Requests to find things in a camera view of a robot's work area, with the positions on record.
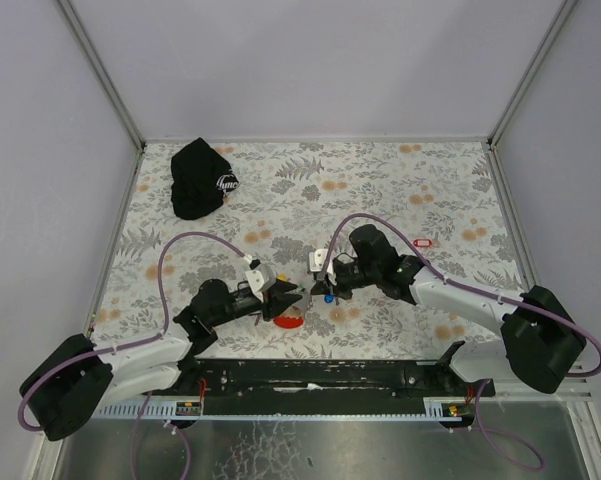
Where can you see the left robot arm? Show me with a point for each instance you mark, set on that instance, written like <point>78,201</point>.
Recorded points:
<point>80,377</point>

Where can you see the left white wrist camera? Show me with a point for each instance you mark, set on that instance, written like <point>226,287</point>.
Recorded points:
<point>260,277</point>

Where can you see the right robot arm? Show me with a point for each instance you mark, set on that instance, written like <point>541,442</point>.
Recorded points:
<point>536,341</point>

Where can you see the red key tag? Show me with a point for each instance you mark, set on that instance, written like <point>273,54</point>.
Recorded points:
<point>423,243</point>

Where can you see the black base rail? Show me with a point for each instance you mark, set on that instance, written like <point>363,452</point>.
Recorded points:
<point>318,387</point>

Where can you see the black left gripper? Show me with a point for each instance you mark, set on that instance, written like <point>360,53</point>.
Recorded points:
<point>269,303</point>

